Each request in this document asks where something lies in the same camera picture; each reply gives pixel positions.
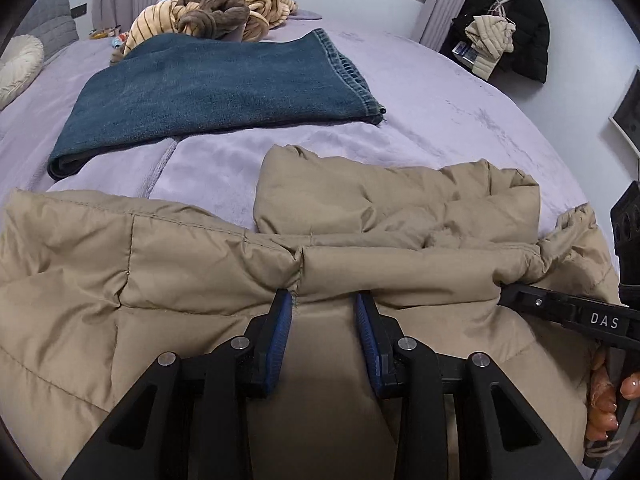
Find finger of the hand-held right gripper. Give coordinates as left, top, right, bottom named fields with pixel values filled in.
left=497, top=282, right=568, bottom=323

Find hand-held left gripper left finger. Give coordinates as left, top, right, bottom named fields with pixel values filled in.
left=62, top=290, right=293, bottom=480

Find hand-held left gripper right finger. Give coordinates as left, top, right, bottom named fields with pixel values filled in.
left=355, top=294, right=583, bottom=480

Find beige puffer jacket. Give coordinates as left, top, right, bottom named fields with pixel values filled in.
left=0, top=144, right=621, bottom=480

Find person's right hand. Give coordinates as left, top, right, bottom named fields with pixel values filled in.
left=585, top=347, right=640, bottom=443

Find lilac plush bed blanket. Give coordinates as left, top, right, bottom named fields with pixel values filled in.
left=0, top=15, right=601, bottom=241

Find folded blue jeans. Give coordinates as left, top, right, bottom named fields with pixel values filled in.
left=47, top=28, right=388, bottom=181

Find hanging beige puffer vest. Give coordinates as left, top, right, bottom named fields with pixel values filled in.
left=465, top=15, right=516, bottom=81

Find hanging black coat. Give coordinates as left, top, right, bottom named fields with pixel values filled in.
left=452, top=0, right=550, bottom=83

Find striped beige fleece garment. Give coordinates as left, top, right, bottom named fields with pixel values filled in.
left=110, top=0, right=298, bottom=61

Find brown fleece garment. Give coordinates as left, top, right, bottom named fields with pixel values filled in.
left=177, top=0, right=251, bottom=41

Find white round cushion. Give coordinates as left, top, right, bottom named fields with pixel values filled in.
left=0, top=35, right=45, bottom=110

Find grey quilted headboard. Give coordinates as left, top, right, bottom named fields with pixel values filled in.
left=15, top=0, right=78, bottom=66

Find wall mounted screen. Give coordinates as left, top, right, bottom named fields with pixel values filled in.
left=609, top=65, right=640, bottom=156

